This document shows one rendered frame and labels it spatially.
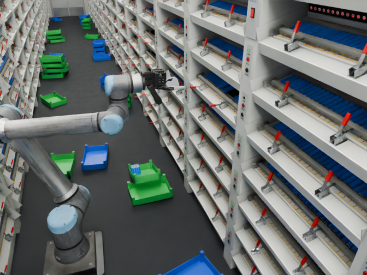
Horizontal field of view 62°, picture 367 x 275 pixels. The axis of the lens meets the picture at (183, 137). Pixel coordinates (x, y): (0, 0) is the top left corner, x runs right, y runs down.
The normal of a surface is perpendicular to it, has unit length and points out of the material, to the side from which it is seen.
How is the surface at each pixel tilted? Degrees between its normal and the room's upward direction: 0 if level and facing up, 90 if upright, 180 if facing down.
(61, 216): 5
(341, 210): 18
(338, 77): 108
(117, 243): 0
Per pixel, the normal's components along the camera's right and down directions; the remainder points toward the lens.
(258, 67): 0.33, 0.48
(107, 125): 0.09, 0.49
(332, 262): -0.29, -0.77
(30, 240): 0.00, -0.86
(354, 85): -0.90, 0.43
